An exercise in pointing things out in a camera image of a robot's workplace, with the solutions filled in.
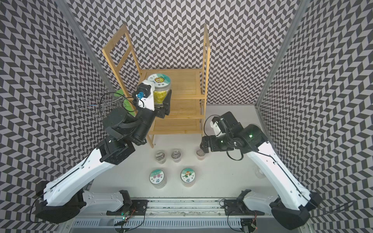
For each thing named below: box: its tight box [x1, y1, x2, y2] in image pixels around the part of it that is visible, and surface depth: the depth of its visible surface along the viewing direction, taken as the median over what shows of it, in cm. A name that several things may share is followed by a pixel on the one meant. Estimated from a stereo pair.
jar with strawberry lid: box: [180, 167, 196, 187], surface depth 77 cm
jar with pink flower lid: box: [149, 168, 168, 189], surface depth 77 cm
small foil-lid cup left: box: [155, 151, 166, 165], surface depth 86 cm
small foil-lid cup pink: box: [196, 149, 206, 161], surface depth 88 cm
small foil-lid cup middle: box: [171, 149, 182, 163], surface depth 87 cm
